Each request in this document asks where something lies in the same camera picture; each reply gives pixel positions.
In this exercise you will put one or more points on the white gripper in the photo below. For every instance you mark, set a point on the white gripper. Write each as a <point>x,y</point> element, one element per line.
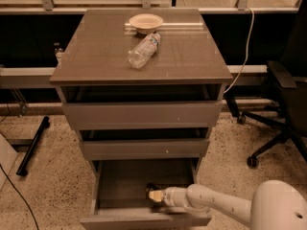
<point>168,195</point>

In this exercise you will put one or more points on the orange soda can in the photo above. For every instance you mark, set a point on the orange soda can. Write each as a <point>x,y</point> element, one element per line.
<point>151,187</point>

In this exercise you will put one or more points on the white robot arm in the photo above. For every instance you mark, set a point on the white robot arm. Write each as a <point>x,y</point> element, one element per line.
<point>275,205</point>

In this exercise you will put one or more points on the grey bottom drawer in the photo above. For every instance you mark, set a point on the grey bottom drawer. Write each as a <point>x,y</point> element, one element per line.
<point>120,200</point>

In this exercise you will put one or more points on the grey drawer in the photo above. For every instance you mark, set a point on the grey drawer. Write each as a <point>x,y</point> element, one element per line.
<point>144,143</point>
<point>120,200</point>
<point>142,115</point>

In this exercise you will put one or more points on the grey middle drawer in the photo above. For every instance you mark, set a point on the grey middle drawer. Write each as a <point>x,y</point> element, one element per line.
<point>144,143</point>

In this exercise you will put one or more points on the grey top drawer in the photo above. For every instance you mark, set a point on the grey top drawer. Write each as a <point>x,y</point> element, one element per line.
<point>142,115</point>

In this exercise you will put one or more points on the grey drawer cabinet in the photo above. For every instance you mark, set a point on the grey drawer cabinet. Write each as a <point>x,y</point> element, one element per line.
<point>186,67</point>

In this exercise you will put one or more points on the black metal bar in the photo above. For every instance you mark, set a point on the black metal bar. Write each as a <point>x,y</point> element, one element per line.
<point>22,170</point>

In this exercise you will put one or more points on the clear plastic water bottle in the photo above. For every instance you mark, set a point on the clear plastic water bottle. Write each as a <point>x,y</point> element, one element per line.
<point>143,51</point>

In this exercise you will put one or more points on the black office chair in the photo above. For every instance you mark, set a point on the black office chair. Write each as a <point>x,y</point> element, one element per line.
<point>286,85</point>

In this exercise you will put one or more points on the white paper bowl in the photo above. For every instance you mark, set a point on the white paper bowl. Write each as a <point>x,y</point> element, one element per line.
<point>146,23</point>

